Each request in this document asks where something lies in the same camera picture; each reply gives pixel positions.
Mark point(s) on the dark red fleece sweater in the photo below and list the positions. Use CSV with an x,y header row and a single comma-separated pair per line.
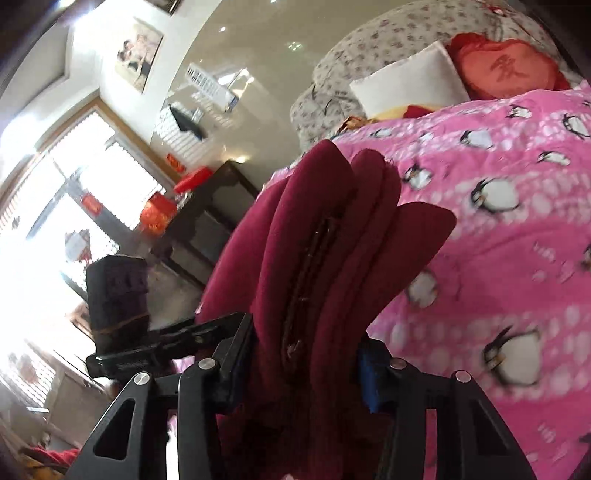
x,y
315,260

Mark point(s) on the wall calendar poster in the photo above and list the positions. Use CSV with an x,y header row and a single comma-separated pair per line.
x,y
216,90

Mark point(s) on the red box on table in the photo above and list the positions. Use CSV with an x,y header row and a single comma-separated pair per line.
x,y
193,179

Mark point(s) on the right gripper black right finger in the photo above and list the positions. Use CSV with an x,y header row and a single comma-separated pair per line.
x,y
473,441

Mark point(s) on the red gift bag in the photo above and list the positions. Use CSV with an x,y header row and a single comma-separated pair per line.
x,y
156,214

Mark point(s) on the white pillow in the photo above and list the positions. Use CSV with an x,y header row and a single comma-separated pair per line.
x,y
426,79

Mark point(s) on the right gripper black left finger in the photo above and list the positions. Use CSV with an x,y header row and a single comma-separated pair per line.
x,y
129,441

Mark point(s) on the framed wall photo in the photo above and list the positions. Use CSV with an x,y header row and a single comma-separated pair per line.
x,y
135,53

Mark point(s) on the dark wooden side table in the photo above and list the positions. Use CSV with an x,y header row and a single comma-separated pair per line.
x,y
199,225

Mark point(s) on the floral grey quilt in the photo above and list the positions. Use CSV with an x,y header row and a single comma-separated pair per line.
x,y
398,34

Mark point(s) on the pink penguin blanket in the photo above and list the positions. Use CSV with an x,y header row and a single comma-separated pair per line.
x,y
507,297

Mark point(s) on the red heart cushion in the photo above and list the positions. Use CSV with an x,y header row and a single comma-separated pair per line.
x,y
499,70

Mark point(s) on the red sleeve left forearm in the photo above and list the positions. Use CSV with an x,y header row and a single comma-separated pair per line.
x,y
55,459

